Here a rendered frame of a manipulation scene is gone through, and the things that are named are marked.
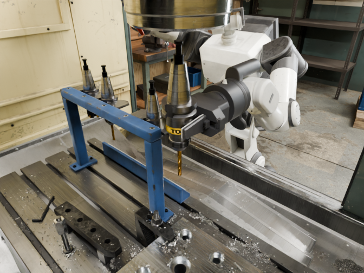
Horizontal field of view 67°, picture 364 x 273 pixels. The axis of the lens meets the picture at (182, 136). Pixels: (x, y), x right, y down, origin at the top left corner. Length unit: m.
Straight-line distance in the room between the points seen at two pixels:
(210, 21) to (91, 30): 1.19
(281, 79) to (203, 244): 0.58
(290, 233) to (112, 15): 1.33
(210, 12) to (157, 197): 0.57
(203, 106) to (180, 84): 0.08
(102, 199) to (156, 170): 0.31
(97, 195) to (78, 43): 0.80
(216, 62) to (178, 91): 0.70
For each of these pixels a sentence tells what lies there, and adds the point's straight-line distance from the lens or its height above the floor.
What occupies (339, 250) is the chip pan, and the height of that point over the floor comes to 0.66.
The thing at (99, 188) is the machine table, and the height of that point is 0.90.
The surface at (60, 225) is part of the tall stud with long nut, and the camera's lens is 0.80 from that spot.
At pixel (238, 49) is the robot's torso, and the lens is 1.12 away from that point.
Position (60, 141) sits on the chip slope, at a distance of 1.54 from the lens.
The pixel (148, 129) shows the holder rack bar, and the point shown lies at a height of 1.23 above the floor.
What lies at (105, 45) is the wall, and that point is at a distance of 1.59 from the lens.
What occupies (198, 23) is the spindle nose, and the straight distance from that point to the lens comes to 0.38.
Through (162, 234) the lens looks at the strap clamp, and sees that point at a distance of 0.73.
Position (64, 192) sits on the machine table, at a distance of 1.08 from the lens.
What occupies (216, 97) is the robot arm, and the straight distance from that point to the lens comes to 0.56.
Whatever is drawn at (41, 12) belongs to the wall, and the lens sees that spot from 1.42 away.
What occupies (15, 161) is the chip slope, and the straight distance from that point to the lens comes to 1.48.
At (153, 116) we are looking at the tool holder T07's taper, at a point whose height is 1.23.
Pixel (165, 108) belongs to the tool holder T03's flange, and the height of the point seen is 1.37.
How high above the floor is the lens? 1.56
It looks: 30 degrees down
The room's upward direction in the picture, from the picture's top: straight up
